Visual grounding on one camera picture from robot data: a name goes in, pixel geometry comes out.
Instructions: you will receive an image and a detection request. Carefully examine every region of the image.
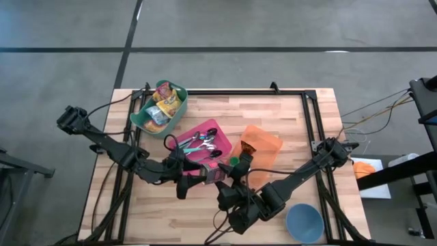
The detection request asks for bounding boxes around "black equipment stand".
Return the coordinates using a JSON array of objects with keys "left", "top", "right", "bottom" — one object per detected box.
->
[{"left": 356, "top": 75, "right": 437, "bottom": 240}]

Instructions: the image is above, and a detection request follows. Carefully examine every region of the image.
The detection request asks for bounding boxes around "orange cloth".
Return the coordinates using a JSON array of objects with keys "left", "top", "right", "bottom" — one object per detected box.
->
[{"left": 352, "top": 161, "right": 376, "bottom": 180}]

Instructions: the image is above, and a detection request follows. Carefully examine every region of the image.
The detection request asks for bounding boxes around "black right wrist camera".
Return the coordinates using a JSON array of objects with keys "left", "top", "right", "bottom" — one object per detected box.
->
[{"left": 227, "top": 204, "right": 264, "bottom": 236}]

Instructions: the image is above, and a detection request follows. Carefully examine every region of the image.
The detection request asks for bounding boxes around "black aluminium frame post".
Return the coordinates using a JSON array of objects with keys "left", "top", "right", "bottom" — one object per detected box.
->
[
  {"left": 81, "top": 174, "right": 136, "bottom": 243},
  {"left": 317, "top": 180, "right": 368, "bottom": 242}
]

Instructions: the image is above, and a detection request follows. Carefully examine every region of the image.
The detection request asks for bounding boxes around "brown taco seasoning packet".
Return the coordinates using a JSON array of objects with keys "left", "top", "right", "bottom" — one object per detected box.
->
[{"left": 240, "top": 139, "right": 257, "bottom": 156}]

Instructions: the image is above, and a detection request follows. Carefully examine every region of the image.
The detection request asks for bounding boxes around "light blue plastic bowl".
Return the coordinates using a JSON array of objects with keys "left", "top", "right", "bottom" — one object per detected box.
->
[{"left": 285, "top": 203, "right": 325, "bottom": 244}]

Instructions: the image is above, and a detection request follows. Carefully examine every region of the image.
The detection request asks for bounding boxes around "iridescent rainbow spoon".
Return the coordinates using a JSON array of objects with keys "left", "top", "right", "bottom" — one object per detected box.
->
[{"left": 196, "top": 128, "right": 219, "bottom": 139}]

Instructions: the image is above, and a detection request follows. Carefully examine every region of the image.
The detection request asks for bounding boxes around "red ramen packet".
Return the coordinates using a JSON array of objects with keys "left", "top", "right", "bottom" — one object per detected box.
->
[{"left": 152, "top": 81, "right": 173, "bottom": 103}]

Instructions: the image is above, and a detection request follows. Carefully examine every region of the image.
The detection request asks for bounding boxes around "teal plastic bin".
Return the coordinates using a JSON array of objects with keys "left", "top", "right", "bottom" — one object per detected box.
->
[{"left": 129, "top": 80, "right": 188, "bottom": 139}]

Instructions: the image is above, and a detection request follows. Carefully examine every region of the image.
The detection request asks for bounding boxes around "small silver spoon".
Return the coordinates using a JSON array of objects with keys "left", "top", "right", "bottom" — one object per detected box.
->
[{"left": 177, "top": 131, "right": 201, "bottom": 148}]

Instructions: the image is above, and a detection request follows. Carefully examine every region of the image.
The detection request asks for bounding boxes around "white plastic box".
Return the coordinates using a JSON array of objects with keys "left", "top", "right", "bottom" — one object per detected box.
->
[{"left": 387, "top": 152, "right": 420, "bottom": 168}]

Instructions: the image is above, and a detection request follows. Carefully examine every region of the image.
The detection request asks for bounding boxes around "pink plastic bin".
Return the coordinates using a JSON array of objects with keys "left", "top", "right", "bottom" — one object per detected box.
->
[{"left": 167, "top": 118, "right": 233, "bottom": 177}]

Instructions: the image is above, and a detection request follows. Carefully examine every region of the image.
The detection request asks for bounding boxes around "orange translucent plastic bin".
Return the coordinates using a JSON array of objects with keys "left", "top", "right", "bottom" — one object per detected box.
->
[{"left": 228, "top": 124, "right": 284, "bottom": 191}]

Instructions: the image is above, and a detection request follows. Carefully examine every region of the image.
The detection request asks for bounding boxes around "large silver spoon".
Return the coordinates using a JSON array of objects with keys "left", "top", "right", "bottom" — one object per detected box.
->
[{"left": 186, "top": 135, "right": 216, "bottom": 154}]

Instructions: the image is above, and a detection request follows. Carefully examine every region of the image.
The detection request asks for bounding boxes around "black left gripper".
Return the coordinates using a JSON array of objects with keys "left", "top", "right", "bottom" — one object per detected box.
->
[{"left": 167, "top": 150, "right": 208, "bottom": 200}]

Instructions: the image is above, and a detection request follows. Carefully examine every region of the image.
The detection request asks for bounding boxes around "dark grey side stand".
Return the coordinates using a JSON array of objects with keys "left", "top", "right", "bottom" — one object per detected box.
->
[{"left": 0, "top": 147, "right": 55, "bottom": 246}]

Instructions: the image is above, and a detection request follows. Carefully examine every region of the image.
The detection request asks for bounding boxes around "black aluminium frame rail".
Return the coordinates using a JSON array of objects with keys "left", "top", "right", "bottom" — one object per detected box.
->
[
  {"left": 104, "top": 90, "right": 144, "bottom": 242},
  {"left": 302, "top": 91, "right": 334, "bottom": 242},
  {"left": 136, "top": 89, "right": 317, "bottom": 97}
]

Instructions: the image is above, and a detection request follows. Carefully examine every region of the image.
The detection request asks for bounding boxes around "loose cable bundle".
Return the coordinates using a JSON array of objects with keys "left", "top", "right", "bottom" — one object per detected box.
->
[{"left": 339, "top": 87, "right": 416, "bottom": 144}]

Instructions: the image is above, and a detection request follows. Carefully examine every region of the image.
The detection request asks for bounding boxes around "black round utensil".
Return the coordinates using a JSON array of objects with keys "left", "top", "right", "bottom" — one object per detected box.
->
[{"left": 191, "top": 150, "right": 223, "bottom": 163}]

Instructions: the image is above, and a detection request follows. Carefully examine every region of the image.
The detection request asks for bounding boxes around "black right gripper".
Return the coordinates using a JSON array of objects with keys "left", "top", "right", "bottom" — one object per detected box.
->
[{"left": 215, "top": 152, "right": 260, "bottom": 213}]

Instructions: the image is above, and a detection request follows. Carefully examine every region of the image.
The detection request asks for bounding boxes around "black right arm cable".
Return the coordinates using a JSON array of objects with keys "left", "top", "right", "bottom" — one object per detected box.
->
[{"left": 203, "top": 208, "right": 236, "bottom": 245}]

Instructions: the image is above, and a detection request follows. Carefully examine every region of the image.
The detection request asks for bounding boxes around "orange yellow ramen packet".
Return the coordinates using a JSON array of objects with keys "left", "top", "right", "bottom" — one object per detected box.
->
[{"left": 142, "top": 119, "right": 168, "bottom": 134}]

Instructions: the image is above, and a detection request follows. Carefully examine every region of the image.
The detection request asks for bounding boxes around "black hanging arm cable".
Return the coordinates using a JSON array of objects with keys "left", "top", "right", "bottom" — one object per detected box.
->
[{"left": 81, "top": 87, "right": 148, "bottom": 119}]

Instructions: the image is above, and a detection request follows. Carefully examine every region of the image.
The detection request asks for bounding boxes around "blue handled metal utensil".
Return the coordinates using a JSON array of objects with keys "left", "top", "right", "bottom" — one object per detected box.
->
[{"left": 184, "top": 143, "right": 218, "bottom": 154}]

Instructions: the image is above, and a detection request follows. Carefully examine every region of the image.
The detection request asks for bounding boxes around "blue ramen packet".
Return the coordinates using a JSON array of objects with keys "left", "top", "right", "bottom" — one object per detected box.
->
[{"left": 145, "top": 105, "right": 171, "bottom": 126}]

